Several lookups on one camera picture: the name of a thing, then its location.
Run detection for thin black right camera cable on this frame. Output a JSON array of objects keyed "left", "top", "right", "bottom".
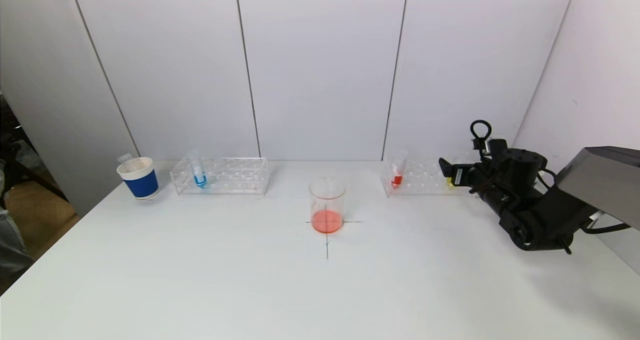
[{"left": 469, "top": 119, "right": 494, "bottom": 154}]

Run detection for test tube with yellow pigment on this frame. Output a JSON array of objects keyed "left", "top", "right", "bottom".
[{"left": 446, "top": 152, "right": 469, "bottom": 188}]

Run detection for clear glass beaker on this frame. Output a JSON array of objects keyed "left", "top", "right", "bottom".
[{"left": 308, "top": 178, "right": 347, "bottom": 234}]

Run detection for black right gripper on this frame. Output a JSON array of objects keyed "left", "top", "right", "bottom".
[{"left": 438, "top": 157, "right": 483, "bottom": 190}]

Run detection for clear acrylic test tube rack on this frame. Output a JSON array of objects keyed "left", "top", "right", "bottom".
[
  {"left": 381, "top": 156, "right": 478, "bottom": 199},
  {"left": 171, "top": 157, "right": 271, "bottom": 197}
]

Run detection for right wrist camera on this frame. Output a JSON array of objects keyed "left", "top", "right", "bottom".
[{"left": 473, "top": 138, "right": 509, "bottom": 157}]

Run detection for grey trousers of person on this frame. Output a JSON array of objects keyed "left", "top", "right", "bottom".
[{"left": 0, "top": 207, "right": 32, "bottom": 278}]

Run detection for white paper cup blue sleeve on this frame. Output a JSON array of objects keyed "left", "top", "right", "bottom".
[{"left": 116, "top": 156, "right": 160, "bottom": 200}]

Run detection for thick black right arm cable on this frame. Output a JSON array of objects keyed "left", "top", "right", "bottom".
[{"left": 580, "top": 222, "right": 632, "bottom": 235}]

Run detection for test tube with blue pigment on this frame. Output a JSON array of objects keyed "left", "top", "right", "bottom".
[{"left": 189, "top": 150, "right": 209, "bottom": 189}]

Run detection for test tube with red pigment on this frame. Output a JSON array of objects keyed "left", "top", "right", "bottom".
[{"left": 390, "top": 150, "right": 409, "bottom": 189}]

